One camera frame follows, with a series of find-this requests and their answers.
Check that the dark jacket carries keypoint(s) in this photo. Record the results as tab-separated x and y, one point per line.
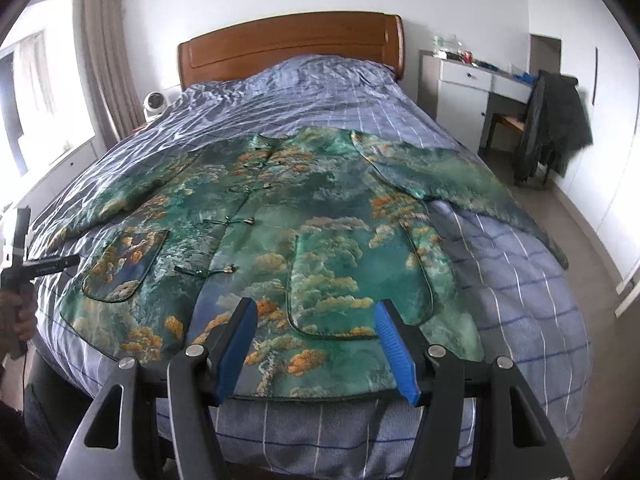
550	120

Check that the clear plastic bottle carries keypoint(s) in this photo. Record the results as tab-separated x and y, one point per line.
437	44

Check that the window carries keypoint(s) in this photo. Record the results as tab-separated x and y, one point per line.
40	95

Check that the blue desk item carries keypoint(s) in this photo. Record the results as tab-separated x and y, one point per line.
527	77

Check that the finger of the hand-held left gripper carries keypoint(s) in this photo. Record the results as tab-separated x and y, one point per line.
52	264

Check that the person's left hand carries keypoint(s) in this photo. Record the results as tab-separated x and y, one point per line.
17	320

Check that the white window cabinet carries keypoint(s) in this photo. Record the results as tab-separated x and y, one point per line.
65	170

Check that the white bedside drawer unit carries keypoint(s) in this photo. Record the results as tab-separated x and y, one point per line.
460	90

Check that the white round fan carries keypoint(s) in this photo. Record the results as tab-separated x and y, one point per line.
156	106

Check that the white wardrobe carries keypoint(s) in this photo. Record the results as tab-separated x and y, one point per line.
600	150

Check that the blue plaid duvet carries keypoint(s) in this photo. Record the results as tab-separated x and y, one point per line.
325	100

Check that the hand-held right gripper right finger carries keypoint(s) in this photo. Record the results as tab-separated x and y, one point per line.
395	355

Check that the wooden headboard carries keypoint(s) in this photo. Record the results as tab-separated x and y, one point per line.
290	45

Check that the beige curtain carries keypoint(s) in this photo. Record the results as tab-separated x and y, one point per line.
107	60

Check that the wooden chair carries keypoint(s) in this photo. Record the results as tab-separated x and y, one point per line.
507	121

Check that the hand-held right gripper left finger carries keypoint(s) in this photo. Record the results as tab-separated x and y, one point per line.
240	345

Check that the person's dark pants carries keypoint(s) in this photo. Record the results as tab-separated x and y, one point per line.
35	420

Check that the green printed jacket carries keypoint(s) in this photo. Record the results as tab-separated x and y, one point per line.
280	240

